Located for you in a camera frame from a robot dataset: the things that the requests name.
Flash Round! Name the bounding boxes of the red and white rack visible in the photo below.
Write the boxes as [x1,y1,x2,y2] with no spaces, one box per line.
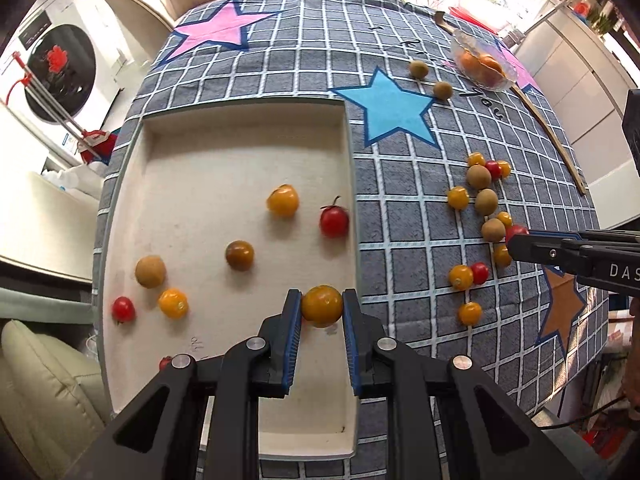
[10,52,118,166]

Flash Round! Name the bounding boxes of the grey checked star tablecloth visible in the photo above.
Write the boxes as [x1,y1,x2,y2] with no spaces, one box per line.
[92,0,613,480]

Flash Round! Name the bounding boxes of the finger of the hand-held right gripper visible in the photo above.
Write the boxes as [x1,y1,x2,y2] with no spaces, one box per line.
[575,229,640,247]
[506,232,601,277]

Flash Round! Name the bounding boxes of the clear glass bowl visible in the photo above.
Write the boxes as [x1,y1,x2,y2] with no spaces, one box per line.
[451,29,518,93]

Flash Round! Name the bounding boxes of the long wooden stick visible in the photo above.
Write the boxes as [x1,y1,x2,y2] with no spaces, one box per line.
[434,10,587,195]

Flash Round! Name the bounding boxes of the stemmed red cherry tomato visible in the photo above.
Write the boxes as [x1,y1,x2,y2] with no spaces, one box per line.
[319,196,350,239]

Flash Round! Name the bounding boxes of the white washing machine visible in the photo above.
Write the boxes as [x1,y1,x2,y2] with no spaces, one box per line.
[0,0,126,131]

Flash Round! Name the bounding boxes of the dark brown cherry tomato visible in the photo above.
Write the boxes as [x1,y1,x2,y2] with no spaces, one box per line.
[224,240,255,272]

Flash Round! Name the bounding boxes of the white tray with grey rim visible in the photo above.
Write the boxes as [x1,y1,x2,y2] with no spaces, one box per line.
[100,99,362,461]

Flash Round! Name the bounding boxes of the beige leather seat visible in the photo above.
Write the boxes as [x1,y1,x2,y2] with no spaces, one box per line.
[0,320,113,480]

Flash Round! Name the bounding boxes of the white cabinet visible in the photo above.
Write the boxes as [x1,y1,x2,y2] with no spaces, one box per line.
[512,0,640,231]

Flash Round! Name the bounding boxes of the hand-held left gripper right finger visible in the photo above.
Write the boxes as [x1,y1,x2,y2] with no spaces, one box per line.
[341,288,608,480]

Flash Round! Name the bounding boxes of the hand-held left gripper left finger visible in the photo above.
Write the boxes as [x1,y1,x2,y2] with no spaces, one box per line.
[87,289,306,480]

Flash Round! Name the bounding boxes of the red plastic basin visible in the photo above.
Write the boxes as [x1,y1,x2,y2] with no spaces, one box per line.
[450,6,496,31]

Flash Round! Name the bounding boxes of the black cable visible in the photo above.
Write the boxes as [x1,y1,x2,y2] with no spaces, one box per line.
[540,394,640,432]

